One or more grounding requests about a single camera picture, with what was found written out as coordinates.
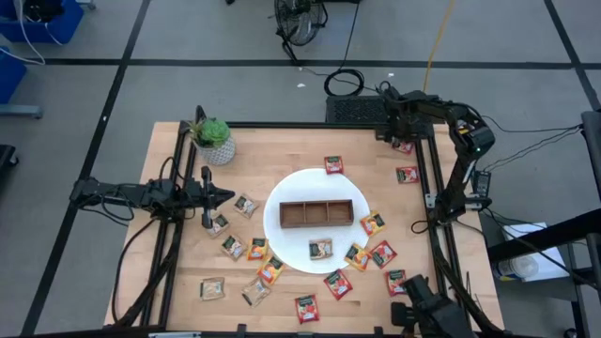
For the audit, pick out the black power adapter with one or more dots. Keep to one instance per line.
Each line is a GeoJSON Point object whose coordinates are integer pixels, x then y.
{"type": "Point", "coordinates": [482, 183]}

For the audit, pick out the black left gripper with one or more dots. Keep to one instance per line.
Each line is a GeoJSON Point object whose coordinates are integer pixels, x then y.
{"type": "Point", "coordinates": [206, 197]}

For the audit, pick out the small black stick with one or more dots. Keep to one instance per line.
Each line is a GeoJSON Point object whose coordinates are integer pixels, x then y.
{"type": "Point", "coordinates": [247, 299]}

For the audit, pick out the succulent in white patterned pot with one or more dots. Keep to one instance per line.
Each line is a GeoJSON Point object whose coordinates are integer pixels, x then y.
{"type": "Point", "coordinates": [215, 141]}

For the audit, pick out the black floor fan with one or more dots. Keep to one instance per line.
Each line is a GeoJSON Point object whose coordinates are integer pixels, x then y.
{"type": "Point", "coordinates": [300, 21]}

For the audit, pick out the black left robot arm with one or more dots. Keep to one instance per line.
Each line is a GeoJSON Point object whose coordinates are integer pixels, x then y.
{"type": "Point", "coordinates": [117, 192]}

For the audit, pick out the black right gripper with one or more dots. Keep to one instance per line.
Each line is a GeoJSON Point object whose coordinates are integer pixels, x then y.
{"type": "Point", "coordinates": [404, 117]}

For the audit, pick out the blue plastic bin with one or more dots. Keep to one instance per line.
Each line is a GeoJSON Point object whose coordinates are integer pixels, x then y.
{"type": "Point", "coordinates": [61, 26]}
{"type": "Point", "coordinates": [11, 75]}

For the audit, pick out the white round plate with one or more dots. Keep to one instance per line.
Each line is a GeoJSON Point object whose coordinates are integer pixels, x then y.
{"type": "Point", "coordinates": [300, 185]}

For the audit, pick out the clear plastic container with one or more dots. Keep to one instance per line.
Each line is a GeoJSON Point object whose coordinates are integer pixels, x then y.
{"type": "Point", "coordinates": [516, 268]}

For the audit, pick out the black metal beam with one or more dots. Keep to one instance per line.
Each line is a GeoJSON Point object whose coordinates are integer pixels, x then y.
{"type": "Point", "coordinates": [540, 237]}

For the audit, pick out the wooden three-compartment tray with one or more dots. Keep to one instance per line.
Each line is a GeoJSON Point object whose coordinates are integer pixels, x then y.
{"type": "Point", "coordinates": [317, 224]}

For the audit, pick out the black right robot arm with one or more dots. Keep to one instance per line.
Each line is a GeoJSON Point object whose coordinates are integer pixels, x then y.
{"type": "Point", "coordinates": [469, 136]}

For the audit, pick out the red strawberry tea packet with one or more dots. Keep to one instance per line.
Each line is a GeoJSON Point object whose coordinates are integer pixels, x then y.
{"type": "Point", "coordinates": [337, 284]}
{"type": "Point", "coordinates": [334, 164]}
{"type": "Point", "coordinates": [407, 174]}
{"type": "Point", "coordinates": [383, 254]}
{"type": "Point", "coordinates": [405, 148]}
{"type": "Point", "coordinates": [307, 308]}
{"type": "Point", "coordinates": [396, 282]}

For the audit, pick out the black mounted device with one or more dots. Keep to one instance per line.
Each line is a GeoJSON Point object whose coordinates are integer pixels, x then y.
{"type": "Point", "coordinates": [432, 310]}

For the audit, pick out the grey cart base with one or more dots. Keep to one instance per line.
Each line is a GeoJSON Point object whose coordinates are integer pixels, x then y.
{"type": "Point", "coordinates": [21, 112]}

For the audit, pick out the black computer case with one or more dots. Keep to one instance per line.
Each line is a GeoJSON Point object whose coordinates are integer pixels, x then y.
{"type": "Point", "coordinates": [354, 110]}

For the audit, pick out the white box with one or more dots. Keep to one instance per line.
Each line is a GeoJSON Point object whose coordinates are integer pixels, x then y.
{"type": "Point", "coordinates": [540, 263]}

